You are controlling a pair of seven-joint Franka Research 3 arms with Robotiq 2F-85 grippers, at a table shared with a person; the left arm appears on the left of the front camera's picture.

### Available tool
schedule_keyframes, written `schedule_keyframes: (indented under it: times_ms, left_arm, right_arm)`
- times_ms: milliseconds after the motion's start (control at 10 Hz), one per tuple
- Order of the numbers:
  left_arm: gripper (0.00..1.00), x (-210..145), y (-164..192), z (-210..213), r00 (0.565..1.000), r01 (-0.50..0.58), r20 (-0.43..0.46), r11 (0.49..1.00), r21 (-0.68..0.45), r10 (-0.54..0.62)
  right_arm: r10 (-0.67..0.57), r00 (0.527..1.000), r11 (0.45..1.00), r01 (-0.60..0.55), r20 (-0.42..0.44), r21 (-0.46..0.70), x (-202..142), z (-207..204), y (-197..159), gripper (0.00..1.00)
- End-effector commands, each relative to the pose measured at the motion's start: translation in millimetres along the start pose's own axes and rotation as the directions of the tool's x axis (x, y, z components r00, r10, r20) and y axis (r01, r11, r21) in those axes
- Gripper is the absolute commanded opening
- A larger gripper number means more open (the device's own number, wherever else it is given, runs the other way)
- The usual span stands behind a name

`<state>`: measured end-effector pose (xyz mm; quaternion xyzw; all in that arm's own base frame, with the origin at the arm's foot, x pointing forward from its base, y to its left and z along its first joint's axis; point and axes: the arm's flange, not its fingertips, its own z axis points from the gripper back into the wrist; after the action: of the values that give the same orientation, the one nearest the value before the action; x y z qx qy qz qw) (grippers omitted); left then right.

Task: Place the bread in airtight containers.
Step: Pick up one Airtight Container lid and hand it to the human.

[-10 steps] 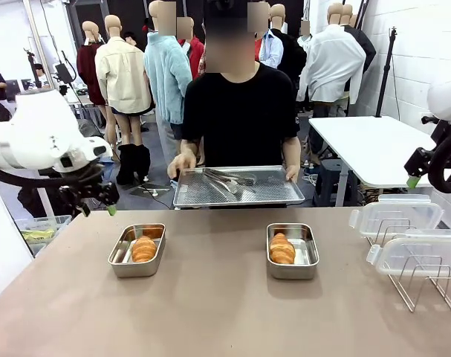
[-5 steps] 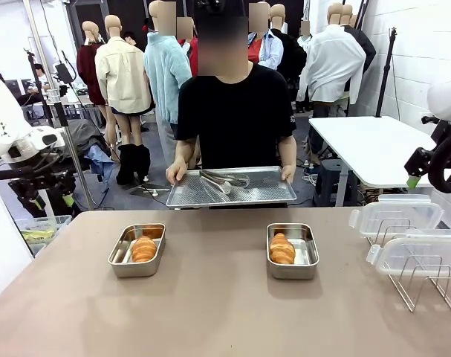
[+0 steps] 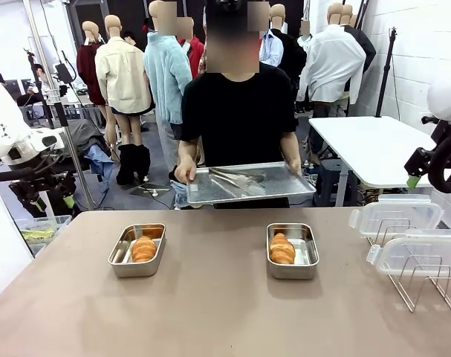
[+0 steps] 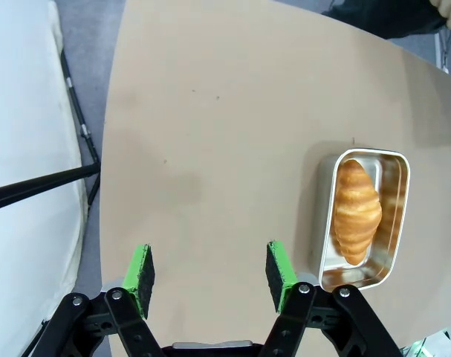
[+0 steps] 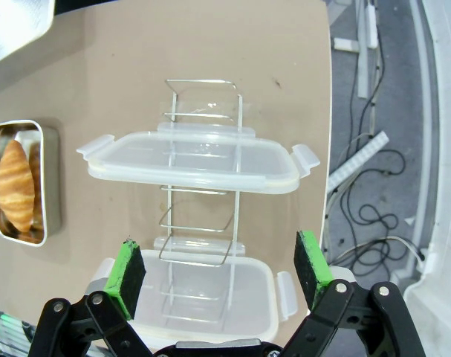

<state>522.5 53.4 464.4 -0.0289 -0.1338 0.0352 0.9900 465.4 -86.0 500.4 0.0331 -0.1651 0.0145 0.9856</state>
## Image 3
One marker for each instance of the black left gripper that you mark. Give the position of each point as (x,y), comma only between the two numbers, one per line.
(43,182)

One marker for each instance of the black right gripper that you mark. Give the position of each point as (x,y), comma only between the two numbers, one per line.
(418,163)

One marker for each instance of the golden croissant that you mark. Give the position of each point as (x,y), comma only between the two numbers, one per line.
(144,249)
(282,249)

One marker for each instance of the rectangular stainless steel container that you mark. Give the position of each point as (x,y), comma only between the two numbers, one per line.
(136,269)
(307,256)

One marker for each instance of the perforated metal baking tray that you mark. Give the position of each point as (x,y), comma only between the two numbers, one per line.
(281,187)

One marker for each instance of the metal tongs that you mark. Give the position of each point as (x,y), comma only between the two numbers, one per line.
(236,180)

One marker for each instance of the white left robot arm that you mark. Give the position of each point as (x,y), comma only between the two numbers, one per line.
(2,122)

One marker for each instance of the person's left forearm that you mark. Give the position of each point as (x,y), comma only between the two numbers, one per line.
(290,147)

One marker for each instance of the person's right forearm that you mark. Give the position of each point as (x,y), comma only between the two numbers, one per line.
(188,150)

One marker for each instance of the person's left hand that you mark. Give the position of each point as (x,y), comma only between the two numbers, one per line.
(295,165)

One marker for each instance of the person's right hand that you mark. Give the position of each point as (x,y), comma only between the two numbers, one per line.
(186,172)

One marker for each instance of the clear plastic storage bin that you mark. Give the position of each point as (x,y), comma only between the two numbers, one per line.
(58,220)

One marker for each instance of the yellow bag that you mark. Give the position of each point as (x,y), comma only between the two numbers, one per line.
(37,235)

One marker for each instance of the clear plastic clip lid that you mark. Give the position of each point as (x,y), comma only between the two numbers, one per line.
(396,213)
(418,253)

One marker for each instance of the white side table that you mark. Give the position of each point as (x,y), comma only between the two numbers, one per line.
(366,148)

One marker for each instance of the blue garment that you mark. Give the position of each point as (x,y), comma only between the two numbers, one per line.
(99,167)

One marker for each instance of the shiny metal pole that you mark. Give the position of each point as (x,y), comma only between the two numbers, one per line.
(74,148)

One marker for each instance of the white backdrop panel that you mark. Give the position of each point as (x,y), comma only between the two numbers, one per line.
(2,241)

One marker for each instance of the dark grey garment pile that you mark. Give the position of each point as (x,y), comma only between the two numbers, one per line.
(84,134)

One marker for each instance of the dark plastic stool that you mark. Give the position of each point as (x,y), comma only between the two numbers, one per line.
(333,182)

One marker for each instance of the black tripod stand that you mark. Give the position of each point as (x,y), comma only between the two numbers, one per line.
(386,74)

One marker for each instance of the seated background person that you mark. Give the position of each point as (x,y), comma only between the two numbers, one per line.
(39,80)

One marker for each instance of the light blue denim cloth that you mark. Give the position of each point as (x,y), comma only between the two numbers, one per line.
(180,197)

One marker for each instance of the mannequin in dark red sweater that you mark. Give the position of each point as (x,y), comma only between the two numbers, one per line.
(87,70)

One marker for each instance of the mannequin in cream jacket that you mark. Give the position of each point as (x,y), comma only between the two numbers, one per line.
(121,78)

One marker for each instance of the mannequin in black white jacket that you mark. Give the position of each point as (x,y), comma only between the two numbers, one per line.
(364,48)

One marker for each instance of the mannequin in white shirt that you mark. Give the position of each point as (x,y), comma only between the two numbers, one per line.
(333,63)

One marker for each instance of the mannequin in light blue fleece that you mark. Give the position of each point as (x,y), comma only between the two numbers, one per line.
(165,82)

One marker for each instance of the background person with black hair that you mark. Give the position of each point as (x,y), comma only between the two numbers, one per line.
(129,37)

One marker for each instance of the person in black T-shirt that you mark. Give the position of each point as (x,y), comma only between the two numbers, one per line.
(240,119)

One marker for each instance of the mannequin in light blue shirt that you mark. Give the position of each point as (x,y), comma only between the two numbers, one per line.
(271,48)

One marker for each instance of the mannequin in plaid shirt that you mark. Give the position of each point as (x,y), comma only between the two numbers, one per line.
(202,65)

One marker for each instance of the mannequin in red jacket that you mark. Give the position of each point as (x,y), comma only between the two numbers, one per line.
(196,50)

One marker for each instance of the black camera on stand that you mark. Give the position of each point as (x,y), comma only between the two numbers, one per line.
(62,72)

